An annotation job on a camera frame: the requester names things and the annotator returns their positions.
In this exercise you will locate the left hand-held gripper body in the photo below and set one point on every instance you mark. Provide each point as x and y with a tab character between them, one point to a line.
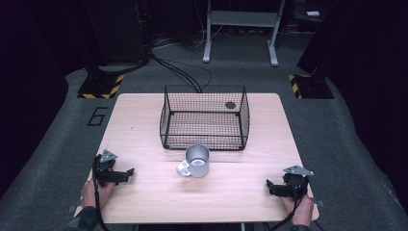
104	165

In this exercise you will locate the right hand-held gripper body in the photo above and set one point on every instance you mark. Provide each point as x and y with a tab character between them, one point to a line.
296	179

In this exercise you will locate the silver metal mug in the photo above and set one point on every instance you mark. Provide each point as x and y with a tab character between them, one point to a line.
201	166

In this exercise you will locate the person's right hand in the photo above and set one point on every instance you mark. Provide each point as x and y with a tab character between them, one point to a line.
301	210

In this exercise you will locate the person's left hand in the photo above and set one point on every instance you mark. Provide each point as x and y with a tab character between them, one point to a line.
91	194

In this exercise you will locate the black stand with hazard tape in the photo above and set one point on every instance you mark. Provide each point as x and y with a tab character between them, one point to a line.
312	86
99	85

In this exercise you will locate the dark curtain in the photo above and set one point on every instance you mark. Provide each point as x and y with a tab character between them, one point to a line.
369	80
29	80

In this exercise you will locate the small white box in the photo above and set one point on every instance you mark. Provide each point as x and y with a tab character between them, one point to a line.
313	13

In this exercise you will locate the white metal stand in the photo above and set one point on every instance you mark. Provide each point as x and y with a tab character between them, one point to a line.
243	19

